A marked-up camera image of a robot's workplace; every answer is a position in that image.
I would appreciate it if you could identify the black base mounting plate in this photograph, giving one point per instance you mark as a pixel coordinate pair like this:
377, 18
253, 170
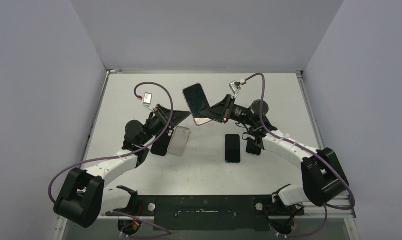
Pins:
212, 212

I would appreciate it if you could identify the black phone case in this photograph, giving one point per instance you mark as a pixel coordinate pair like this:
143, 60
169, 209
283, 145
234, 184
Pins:
160, 147

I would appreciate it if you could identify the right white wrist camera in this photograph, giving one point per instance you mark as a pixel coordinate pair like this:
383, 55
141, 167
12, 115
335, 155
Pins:
235, 87

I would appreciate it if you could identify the white-edged black phone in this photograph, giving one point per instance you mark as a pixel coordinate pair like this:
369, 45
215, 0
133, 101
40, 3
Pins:
252, 148

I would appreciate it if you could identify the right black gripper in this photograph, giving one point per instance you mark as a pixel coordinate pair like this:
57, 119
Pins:
226, 108

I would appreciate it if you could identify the blue-edged black phone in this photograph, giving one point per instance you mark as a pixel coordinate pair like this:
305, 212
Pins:
232, 149

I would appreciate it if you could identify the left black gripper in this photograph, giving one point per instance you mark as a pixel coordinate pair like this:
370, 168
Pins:
177, 117

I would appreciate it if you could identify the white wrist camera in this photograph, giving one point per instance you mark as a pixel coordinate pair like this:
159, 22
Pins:
235, 87
146, 99

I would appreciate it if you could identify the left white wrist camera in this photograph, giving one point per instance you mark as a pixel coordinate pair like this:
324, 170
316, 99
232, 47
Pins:
146, 99

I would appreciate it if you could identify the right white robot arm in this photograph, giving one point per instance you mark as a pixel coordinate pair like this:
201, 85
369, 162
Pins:
322, 175

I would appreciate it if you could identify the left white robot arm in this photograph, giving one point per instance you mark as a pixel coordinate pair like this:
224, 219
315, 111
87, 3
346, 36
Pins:
84, 194

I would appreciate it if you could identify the phone pink case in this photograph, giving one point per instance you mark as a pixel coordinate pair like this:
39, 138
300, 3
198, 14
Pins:
196, 101
178, 141

